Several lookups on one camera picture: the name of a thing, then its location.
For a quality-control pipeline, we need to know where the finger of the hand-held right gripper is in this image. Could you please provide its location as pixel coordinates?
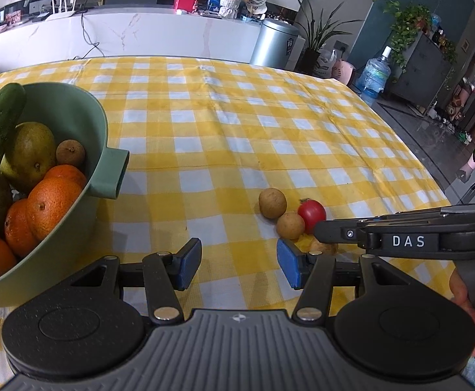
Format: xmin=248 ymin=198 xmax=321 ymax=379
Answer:
xmin=313 ymin=217 xmax=363 ymax=246

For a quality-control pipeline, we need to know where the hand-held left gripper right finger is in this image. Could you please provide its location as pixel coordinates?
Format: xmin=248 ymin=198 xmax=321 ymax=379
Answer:
xmin=276 ymin=238 xmax=417 ymax=323

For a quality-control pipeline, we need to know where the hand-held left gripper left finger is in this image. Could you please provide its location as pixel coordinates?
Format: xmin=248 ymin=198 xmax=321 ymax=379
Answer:
xmin=70 ymin=237 xmax=203 ymax=324

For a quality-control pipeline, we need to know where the red tomato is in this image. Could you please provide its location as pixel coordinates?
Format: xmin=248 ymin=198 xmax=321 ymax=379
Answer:
xmin=297 ymin=198 xmax=327 ymax=235

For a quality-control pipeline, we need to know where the green bowl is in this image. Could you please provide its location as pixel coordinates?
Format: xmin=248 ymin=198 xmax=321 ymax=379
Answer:
xmin=0 ymin=82 xmax=131 ymax=307

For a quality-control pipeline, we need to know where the large orange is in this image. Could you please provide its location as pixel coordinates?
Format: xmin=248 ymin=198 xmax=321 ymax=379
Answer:
xmin=26 ymin=177 xmax=86 ymax=242

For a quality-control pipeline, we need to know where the person's right hand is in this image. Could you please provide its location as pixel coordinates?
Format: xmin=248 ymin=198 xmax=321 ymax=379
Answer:
xmin=449 ymin=270 xmax=475 ymax=358

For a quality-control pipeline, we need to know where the yellow checked tablecloth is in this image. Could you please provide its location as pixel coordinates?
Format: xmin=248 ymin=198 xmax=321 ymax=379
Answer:
xmin=0 ymin=56 xmax=457 ymax=391

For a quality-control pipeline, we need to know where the blue water bottle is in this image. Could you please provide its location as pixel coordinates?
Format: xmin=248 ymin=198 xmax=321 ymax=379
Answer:
xmin=359 ymin=46 xmax=392 ymax=107

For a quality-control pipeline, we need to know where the pink heater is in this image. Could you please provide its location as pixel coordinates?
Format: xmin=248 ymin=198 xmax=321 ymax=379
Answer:
xmin=331 ymin=57 xmax=356 ymax=86

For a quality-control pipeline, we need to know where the brown kiwi fruit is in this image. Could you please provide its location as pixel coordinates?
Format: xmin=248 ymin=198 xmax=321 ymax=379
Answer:
xmin=55 ymin=139 xmax=87 ymax=169

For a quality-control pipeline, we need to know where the dark grey cabinet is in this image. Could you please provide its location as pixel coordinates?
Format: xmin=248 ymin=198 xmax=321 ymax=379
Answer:
xmin=388 ymin=32 xmax=455 ymax=109

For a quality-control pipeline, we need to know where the white plastic bag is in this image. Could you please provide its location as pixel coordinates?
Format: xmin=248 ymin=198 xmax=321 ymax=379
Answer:
xmin=312 ymin=48 xmax=338 ymax=79

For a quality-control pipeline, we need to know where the green pear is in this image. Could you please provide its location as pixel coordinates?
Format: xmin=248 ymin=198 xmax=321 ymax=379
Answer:
xmin=0 ymin=121 xmax=57 ymax=195

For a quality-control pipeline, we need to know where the potted long-leaf plant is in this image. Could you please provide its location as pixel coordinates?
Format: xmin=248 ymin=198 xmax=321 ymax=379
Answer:
xmin=294 ymin=0 xmax=364 ymax=77

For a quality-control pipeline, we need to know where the silver trash can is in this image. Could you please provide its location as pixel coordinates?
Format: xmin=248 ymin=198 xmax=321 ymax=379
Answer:
xmin=249 ymin=18 xmax=299 ymax=68

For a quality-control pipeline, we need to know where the trailing green plant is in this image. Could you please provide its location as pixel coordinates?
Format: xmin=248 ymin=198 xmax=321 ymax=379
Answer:
xmin=383 ymin=0 xmax=432 ymax=71

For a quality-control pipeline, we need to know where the white marble counter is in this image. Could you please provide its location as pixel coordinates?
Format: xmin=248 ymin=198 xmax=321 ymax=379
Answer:
xmin=0 ymin=4 xmax=263 ymax=79

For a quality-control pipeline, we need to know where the white router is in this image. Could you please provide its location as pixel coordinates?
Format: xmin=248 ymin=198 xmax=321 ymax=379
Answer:
xmin=44 ymin=0 xmax=79 ymax=21

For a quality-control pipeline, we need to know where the black cable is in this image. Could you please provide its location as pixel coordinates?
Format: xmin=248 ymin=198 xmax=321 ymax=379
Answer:
xmin=72 ymin=11 xmax=105 ymax=60

